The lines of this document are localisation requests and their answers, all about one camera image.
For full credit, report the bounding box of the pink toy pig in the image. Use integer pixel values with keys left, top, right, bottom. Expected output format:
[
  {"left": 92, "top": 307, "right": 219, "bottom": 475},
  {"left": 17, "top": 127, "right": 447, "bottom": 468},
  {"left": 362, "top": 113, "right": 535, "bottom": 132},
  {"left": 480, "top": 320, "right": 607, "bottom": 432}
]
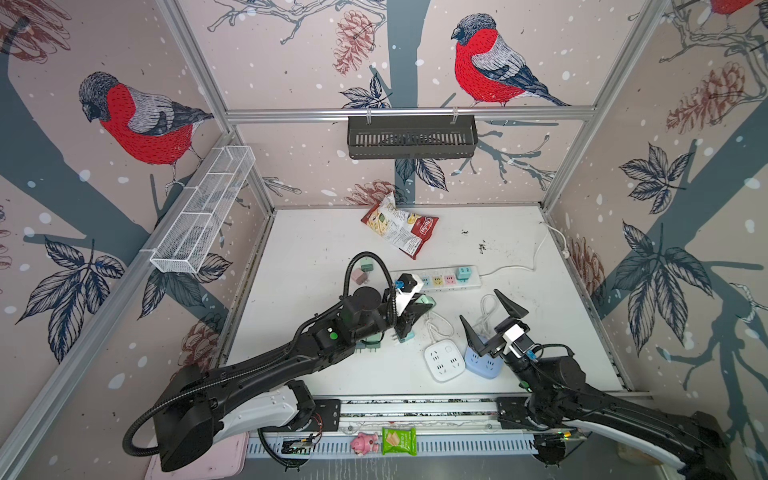
[{"left": 350, "top": 432, "right": 381, "bottom": 456}]

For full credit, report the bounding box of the pink tray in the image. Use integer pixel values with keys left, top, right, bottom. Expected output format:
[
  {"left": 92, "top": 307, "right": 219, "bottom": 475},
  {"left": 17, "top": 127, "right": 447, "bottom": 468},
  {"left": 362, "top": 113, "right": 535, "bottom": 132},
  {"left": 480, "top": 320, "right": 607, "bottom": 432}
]
[{"left": 145, "top": 433, "right": 249, "bottom": 480}]

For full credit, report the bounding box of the red white chips bag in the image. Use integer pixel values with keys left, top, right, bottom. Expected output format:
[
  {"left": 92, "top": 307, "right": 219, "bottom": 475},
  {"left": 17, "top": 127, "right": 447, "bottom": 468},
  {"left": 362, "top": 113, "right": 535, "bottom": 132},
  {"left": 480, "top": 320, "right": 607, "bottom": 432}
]
[{"left": 361, "top": 193, "right": 439, "bottom": 260}]

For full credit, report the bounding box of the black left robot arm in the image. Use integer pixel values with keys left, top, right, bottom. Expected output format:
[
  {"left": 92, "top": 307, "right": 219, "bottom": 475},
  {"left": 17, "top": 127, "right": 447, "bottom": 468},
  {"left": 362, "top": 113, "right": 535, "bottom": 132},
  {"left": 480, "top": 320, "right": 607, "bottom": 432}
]
[{"left": 122, "top": 263, "right": 434, "bottom": 472}]

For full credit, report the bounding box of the pink plug adapter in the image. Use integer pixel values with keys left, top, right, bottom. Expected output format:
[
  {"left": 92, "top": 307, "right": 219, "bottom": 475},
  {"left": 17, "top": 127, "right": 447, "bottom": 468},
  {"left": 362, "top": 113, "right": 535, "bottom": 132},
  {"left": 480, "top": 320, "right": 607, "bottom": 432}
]
[{"left": 350, "top": 268, "right": 368, "bottom": 285}]

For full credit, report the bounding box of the white multicolour power strip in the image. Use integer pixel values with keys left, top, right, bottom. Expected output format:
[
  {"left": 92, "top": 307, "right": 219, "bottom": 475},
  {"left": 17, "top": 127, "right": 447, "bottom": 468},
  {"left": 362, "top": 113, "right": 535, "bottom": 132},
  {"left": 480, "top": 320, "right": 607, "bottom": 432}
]
[{"left": 392, "top": 265, "right": 482, "bottom": 293}]

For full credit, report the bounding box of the blue socket white cable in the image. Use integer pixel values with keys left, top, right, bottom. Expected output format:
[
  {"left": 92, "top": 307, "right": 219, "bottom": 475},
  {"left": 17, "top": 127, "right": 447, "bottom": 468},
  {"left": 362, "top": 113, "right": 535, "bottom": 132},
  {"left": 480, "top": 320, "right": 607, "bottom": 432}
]
[{"left": 473, "top": 293, "right": 501, "bottom": 337}]

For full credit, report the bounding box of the green plug adapter far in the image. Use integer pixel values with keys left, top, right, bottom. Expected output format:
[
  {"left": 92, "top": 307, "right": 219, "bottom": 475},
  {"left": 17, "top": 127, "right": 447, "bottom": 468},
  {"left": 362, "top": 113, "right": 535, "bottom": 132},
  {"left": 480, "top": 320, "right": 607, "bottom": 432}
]
[{"left": 360, "top": 258, "right": 374, "bottom": 272}]

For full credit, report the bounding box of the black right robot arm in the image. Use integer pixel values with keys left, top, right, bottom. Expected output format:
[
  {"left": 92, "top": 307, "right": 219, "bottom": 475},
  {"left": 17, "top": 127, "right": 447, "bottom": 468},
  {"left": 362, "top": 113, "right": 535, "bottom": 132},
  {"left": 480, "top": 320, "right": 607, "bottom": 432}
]
[{"left": 462, "top": 291, "right": 735, "bottom": 479}]

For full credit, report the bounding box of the green snack packet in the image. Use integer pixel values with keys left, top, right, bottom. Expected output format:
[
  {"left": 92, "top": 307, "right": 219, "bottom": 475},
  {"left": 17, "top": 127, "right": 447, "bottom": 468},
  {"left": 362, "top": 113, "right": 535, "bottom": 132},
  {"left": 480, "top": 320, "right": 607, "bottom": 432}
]
[{"left": 381, "top": 428, "right": 418, "bottom": 456}]

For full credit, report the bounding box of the green plug adapter front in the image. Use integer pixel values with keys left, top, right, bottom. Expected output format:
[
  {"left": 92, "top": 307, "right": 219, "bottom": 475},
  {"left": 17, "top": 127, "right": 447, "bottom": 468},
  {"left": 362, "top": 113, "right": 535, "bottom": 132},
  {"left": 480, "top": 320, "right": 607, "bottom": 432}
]
[{"left": 355, "top": 337, "right": 382, "bottom": 352}]

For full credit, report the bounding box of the black hanging wire basket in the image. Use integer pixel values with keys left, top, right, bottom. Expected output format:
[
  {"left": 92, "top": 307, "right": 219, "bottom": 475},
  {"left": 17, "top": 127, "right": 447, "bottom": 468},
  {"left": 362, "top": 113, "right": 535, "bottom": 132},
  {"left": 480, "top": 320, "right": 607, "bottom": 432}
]
[{"left": 347, "top": 115, "right": 479, "bottom": 160}]

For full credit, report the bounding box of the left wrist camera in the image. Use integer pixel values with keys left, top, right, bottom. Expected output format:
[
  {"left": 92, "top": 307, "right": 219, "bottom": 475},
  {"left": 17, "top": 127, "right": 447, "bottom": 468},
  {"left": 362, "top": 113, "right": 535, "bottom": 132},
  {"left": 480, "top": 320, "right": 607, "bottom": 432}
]
[{"left": 394, "top": 272, "right": 423, "bottom": 316}]

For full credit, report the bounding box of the white wire mesh shelf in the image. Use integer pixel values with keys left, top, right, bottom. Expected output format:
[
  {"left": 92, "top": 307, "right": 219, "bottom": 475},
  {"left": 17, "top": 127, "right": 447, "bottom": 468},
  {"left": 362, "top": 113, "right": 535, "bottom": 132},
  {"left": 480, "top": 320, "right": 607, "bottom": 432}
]
[{"left": 150, "top": 145, "right": 255, "bottom": 274}]

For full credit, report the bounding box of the white square power socket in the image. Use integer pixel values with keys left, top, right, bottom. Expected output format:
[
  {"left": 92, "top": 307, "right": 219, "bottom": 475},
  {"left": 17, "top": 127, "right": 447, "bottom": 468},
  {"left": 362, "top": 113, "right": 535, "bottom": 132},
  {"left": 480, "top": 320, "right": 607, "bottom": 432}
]
[{"left": 424, "top": 339, "right": 466, "bottom": 383}]

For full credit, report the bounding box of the power strip white cable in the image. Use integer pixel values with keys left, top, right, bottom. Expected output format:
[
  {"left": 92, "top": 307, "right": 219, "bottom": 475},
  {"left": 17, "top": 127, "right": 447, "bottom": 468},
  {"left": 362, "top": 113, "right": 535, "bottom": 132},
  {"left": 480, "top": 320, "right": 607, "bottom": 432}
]
[{"left": 479, "top": 221, "right": 571, "bottom": 278}]

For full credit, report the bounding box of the teal plug adapter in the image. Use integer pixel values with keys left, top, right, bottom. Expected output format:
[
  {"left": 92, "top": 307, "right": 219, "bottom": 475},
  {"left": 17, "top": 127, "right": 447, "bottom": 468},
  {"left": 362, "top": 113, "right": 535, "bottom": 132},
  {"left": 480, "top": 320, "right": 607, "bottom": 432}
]
[
  {"left": 396, "top": 331, "right": 415, "bottom": 343},
  {"left": 456, "top": 267, "right": 472, "bottom": 282}
]

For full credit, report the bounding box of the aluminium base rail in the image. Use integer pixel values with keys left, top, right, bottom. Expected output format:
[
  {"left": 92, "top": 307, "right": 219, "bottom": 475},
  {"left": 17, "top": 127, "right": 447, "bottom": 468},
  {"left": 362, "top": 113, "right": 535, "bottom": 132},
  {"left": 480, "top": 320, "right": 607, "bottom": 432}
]
[{"left": 239, "top": 392, "right": 655, "bottom": 460}]

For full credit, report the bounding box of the light green plug adapter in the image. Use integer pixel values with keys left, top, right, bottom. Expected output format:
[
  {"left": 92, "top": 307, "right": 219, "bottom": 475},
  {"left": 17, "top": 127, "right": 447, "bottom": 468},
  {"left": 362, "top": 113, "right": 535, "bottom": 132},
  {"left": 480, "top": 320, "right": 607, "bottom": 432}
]
[{"left": 417, "top": 294, "right": 436, "bottom": 308}]

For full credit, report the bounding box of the blue square power socket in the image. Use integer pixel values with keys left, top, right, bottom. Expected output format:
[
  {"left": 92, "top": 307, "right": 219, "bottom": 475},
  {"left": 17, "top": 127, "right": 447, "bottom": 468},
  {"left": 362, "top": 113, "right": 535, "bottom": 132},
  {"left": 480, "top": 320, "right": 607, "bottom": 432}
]
[{"left": 464, "top": 347, "right": 504, "bottom": 380}]

